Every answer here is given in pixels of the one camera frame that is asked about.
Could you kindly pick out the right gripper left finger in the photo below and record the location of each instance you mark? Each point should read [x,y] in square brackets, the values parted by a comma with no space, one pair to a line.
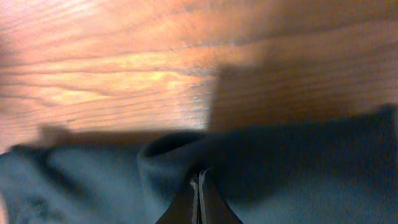
[184,206]

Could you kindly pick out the black t-shirt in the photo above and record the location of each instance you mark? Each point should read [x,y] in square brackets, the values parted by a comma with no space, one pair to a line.
[339,171]

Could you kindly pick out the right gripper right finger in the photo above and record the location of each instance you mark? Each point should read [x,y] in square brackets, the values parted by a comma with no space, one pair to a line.
[213,208]

